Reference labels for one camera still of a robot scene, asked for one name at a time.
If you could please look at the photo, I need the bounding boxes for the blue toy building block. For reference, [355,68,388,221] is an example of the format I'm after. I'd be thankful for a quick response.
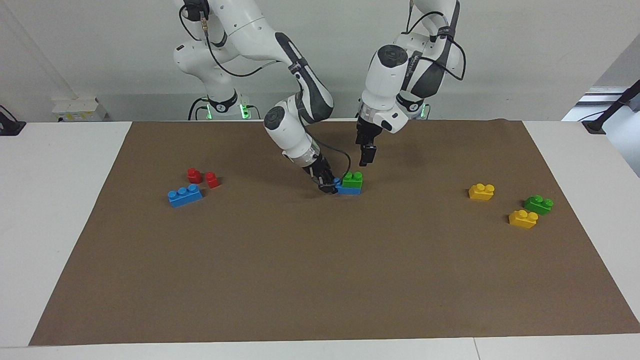
[334,178,363,196]
[167,184,204,208]

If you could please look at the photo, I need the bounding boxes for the yellow toy building block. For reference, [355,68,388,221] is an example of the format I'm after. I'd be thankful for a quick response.
[468,183,496,201]
[508,209,539,230]

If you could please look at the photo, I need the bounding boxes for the brown table mat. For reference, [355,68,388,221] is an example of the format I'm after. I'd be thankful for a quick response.
[28,119,640,347]

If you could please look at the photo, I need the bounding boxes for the black table clamp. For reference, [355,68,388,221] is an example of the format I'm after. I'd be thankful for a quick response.
[0,105,27,137]

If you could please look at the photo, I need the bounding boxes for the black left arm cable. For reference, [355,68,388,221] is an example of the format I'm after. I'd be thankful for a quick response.
[404,0,467,82]

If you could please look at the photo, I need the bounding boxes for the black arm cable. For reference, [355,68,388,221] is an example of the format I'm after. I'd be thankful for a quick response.
[178,0,352,177]
[404,0,467,82]

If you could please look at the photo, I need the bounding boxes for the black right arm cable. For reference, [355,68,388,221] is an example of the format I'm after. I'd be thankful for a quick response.
[178,0,352,177]

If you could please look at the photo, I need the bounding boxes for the black right base cable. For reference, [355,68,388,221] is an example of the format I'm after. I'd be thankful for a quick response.
[187,97,209,121]

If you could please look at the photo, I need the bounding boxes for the white wall socket box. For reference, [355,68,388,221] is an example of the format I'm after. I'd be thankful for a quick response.
[52,97,108,123]

